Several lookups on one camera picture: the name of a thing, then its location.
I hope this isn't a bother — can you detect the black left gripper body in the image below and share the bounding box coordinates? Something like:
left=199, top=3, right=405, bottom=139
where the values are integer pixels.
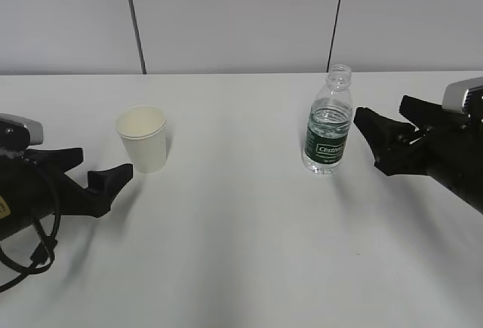
left=1, top=156, right=111, bottom=240

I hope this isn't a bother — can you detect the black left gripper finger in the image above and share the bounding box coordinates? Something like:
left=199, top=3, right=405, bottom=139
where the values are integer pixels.
left=23, top=148, right=83, bottom=173
left=87, top=164, right=133, bottom=207

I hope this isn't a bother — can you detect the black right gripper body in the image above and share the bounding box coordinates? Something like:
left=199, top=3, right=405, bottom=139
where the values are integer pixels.
left=374, top=115, right=482, bottom=212

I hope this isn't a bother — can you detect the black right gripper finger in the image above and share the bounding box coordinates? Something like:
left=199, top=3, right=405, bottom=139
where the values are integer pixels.
left=399, top=95, right=468, bottom=129
left=354, top=107, right=415, bottom=155

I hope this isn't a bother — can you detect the clear water bottle green label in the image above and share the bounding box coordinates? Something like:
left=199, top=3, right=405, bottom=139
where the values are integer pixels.
left=303, top=64, right=353, bottom=175

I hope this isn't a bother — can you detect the white paper cup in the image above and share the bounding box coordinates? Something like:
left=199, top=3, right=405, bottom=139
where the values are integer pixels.
left=115, top=105, right=168, bottom=173

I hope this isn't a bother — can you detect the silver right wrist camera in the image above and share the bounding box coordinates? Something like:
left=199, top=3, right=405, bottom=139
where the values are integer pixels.
left=441, top=77, right=483, bottom=115

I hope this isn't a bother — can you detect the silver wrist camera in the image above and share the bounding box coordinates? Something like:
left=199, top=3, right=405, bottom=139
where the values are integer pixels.
left=0, top=113, right=44, bottom=152
left=441, top=77, right=483, bottom=115

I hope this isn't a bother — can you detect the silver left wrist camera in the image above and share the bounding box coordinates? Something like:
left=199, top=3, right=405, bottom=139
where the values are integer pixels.
left=0, top=113, right=44, bottom=152

